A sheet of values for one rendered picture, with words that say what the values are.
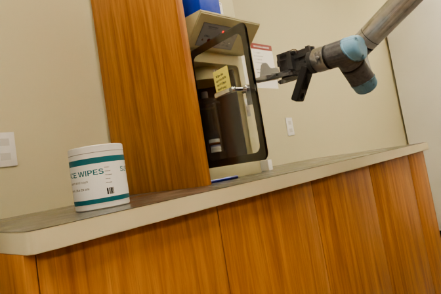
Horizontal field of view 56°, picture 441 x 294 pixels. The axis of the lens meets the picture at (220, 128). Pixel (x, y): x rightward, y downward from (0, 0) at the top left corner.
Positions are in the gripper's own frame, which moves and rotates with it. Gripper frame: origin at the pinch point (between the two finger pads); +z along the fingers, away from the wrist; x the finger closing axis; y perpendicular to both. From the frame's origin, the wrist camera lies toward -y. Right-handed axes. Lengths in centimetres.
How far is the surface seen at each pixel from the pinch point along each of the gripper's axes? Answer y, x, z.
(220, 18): 25.1, 8.0, 8.3
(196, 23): 22.5, 17.7, 10.9
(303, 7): 77, -147, 62
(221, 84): -0.5, 20.2, 1.8
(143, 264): -43, 64, -8
